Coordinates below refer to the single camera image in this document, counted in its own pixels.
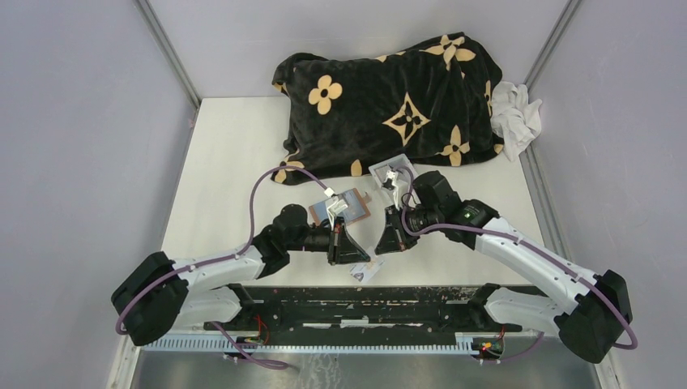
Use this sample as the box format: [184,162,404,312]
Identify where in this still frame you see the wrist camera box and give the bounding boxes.
[325,195,348,220]
[382,169,409,210]

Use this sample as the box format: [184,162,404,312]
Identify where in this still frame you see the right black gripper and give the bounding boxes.
[375,201,442,254]

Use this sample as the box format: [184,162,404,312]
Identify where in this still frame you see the light blue slotted rail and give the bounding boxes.
[140,335,476,356]

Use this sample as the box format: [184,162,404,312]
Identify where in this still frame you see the tan leather card holder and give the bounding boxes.
[309,188,371,225]

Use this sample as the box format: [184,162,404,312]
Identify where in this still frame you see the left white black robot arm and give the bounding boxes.
[111,204,371,346]

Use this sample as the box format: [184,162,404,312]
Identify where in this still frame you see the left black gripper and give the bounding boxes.
[287,216,370,266]

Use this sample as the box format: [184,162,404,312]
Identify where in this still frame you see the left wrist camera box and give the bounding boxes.
[325,195,348,220]

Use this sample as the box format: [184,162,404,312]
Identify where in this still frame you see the white crumpled cloth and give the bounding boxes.
[491,81,543,162]

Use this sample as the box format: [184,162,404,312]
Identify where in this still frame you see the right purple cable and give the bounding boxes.
[397,165,639,351]

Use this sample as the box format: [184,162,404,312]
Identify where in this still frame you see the black floral plush blanket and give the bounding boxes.
[271,32,505,186]

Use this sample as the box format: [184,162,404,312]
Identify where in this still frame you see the silver VIP credit card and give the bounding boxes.
[343,188,366,223]

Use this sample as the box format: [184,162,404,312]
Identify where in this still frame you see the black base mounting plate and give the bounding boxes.
[221,286,522,346]

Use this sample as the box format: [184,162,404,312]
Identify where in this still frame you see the white plastic card tray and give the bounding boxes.
[369,154,417,188]

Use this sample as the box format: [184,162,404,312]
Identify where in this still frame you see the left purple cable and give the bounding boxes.
[115,166,336,336]

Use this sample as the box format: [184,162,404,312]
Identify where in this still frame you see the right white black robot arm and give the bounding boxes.
[378,166,638,364]

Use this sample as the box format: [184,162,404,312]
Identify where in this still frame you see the purple cable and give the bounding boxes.
[115,166,336,336]
[397,165,639,351]

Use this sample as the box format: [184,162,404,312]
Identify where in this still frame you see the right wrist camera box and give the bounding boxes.
[382,169,409,210]

